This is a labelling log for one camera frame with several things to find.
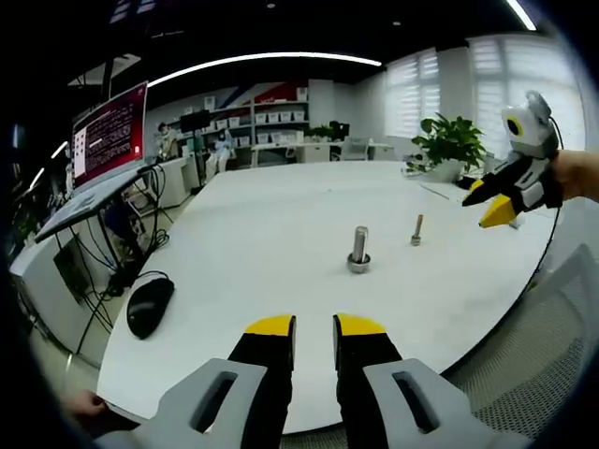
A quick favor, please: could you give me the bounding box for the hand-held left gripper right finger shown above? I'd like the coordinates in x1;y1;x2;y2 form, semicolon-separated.
332;312;534;449

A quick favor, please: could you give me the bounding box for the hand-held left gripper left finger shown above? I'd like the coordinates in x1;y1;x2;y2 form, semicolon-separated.
93;313;298;449

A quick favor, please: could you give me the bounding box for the small steel threaded stud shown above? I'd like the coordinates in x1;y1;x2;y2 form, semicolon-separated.
410;213;426;247

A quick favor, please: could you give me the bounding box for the large steel threaded stud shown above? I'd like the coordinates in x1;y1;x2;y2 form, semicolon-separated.
345;225;373;275

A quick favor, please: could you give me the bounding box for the person's left hand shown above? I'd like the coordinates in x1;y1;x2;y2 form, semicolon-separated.
59;390;110;423

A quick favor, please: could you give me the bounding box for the wide window blind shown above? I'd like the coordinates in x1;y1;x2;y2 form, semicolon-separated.
467;35;587;156

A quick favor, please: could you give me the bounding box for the large potted green plant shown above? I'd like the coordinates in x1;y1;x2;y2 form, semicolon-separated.
404;113;489;182

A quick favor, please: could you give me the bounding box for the black computer mouse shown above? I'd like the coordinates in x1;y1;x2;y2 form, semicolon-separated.
126;278;176;340

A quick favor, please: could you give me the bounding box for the ceiling strip light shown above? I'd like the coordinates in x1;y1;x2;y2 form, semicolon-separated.
507;0;538;32

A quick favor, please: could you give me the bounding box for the narrow window blind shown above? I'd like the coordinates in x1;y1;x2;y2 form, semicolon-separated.
386;49;442;138

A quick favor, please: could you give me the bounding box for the white mesh office chair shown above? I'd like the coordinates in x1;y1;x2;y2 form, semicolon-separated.
444;242;599;442

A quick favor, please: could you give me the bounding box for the grey background office chair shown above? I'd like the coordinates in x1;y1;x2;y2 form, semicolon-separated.
340;136;370;161

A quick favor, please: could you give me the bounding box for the white background desk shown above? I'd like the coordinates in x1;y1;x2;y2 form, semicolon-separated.
251;141;395;166

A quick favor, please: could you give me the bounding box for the white side cabinet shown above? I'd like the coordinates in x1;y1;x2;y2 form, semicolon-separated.
8;242;114;353

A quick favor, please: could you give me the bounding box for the white low cabinet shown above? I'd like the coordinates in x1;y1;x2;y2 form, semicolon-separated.
157;156;197;208

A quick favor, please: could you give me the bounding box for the tilted standing desk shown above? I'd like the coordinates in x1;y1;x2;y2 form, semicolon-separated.
35;166;156;244

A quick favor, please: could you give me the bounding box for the row of white storage bins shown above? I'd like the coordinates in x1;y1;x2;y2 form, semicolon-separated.
196;88;308;146

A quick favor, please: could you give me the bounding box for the white storage shelf unit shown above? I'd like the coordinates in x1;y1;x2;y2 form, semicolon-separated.
180;86;311;152

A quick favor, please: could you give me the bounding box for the long curved ceiling light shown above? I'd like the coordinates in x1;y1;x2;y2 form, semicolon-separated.
147;51;383;89

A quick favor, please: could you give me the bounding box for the black screen on floor stand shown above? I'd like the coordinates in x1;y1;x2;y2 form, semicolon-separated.
179;109;212;184

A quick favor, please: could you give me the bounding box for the large monitor with red screen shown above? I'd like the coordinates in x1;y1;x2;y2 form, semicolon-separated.
71;80;150;192

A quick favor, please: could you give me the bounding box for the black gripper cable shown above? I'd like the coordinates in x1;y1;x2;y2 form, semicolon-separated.
531;116;563;292

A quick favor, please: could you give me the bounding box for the bundle of black cables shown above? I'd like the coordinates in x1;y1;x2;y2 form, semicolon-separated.
69;166;172;357

